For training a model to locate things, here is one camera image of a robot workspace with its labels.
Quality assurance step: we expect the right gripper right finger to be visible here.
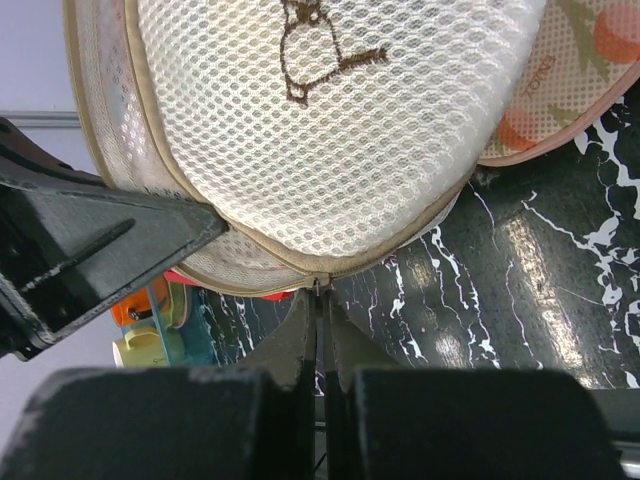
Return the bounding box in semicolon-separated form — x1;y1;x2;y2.
322;291;625;479

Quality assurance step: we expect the clear blue plastic container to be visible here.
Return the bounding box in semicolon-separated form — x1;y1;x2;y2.
147;284;217;367

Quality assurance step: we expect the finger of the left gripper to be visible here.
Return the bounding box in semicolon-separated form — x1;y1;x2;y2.
1;119;228;361

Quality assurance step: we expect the cream cup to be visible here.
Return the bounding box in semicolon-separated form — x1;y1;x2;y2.
112;326;185;367

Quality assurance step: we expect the yellow-green polka dot plate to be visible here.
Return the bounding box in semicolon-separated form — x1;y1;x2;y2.
168;282;192;329

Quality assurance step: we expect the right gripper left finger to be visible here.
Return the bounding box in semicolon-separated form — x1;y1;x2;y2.
1;290;316;479

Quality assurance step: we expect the orange plastic cup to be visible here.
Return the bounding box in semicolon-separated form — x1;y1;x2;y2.
110;277;170;327

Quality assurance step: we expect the white mesh laundry bag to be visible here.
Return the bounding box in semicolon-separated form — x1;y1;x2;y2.
63;1;546;290

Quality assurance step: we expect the floral pink oven mitt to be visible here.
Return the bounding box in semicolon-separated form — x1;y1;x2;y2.
479;1;639;167

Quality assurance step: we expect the red plastic bin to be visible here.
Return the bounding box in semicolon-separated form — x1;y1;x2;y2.
163;269;294;301

